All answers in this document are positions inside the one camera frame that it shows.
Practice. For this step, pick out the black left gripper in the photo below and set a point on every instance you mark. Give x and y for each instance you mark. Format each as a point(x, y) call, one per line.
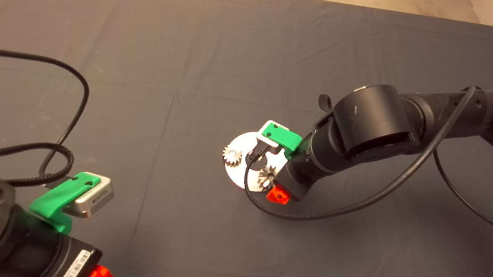
point(78, 261)

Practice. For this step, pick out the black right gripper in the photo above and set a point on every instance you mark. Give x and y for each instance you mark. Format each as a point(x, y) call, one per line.
point(295, 183)

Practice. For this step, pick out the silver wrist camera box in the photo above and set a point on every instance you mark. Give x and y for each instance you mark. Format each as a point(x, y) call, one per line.
point(93, 197)
point(271, 145)

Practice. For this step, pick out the small steel gear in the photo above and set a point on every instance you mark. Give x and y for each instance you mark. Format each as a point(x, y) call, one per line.
point(232, 155)

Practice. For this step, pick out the green right camera mount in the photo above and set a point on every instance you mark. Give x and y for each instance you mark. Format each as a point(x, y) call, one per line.
point(282, 136)

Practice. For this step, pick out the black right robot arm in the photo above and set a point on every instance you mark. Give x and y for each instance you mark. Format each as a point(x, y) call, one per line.
point(372, 122)

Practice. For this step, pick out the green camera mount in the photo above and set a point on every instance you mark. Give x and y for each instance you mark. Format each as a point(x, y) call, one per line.
point(57, 199)
point(282, 136)

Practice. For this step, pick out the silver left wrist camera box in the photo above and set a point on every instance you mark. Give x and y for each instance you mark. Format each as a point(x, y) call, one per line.
point(93, 197)

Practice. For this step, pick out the green left camera mount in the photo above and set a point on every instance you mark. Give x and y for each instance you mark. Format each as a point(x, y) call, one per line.
point(57, 199)

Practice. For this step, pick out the round metal plate with hole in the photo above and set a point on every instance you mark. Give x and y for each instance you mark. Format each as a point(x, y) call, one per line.
point(238, 175)

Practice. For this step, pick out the large steel bevel gear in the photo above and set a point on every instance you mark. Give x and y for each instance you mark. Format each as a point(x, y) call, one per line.
point(265, 178)

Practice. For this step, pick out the dark grey table cloth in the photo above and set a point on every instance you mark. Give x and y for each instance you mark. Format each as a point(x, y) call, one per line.
point(191, 55)

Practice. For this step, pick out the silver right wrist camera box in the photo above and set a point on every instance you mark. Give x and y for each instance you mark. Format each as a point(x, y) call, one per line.
point(271, 145)

